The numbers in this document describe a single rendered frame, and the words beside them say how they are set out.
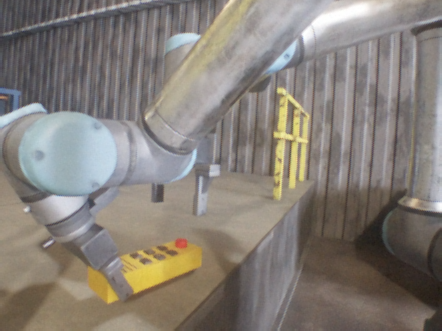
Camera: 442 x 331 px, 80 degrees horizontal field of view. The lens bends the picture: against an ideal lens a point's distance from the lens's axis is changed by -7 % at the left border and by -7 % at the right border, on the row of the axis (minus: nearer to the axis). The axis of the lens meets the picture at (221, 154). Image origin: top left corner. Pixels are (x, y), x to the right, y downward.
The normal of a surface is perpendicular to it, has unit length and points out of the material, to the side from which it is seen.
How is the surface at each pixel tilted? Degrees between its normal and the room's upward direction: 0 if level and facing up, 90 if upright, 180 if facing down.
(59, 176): 89
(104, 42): 90
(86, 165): 89
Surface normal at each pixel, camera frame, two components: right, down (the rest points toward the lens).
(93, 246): 0.77, 0.07
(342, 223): -0.40, 0.01
